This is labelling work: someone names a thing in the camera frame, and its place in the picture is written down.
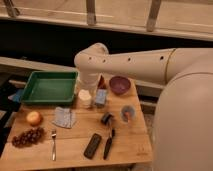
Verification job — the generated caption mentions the yellow red apple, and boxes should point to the yellow red apple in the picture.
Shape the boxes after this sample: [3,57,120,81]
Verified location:
[26,111,42,126]

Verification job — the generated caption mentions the grey blue cloth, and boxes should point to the grey blue cloth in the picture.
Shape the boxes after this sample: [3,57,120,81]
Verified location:
[52,107,76,129]

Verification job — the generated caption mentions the silver fork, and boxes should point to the silver fork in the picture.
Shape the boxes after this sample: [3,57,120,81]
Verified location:
[51,129,56,161]

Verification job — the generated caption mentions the white cup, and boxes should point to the white cup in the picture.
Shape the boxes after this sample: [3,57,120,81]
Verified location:
[78,89,92,108]

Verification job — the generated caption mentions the black remote control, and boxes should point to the black remote control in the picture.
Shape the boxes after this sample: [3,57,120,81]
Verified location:
[84,133,102,159]

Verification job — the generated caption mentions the red bowl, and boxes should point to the red bowl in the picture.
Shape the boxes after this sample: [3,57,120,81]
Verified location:
[98,76,106,89]

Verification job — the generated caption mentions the purple bowl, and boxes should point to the purple bowl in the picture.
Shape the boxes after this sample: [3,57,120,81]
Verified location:
[109,76,131,95]

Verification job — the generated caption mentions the green plastic tray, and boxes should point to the green plastic tray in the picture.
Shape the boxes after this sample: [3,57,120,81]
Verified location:
[21,71,78,105]

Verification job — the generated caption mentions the blue object left of table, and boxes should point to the blue object left of table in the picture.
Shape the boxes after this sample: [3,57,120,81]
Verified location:
[8,89,23,102]

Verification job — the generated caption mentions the clear glass cup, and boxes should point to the clear glass cup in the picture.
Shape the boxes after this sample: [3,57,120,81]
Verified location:
[120,105,135,123]

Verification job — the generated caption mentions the black tape roll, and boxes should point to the black tape roll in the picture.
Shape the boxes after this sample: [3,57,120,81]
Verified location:
[101,113,113,125]

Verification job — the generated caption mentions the dark red grape bunch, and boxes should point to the dark red grape bunch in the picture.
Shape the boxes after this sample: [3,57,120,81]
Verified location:
[12,127,45,148]

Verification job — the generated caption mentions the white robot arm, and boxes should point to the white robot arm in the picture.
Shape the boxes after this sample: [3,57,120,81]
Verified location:
[74,43,213,171]

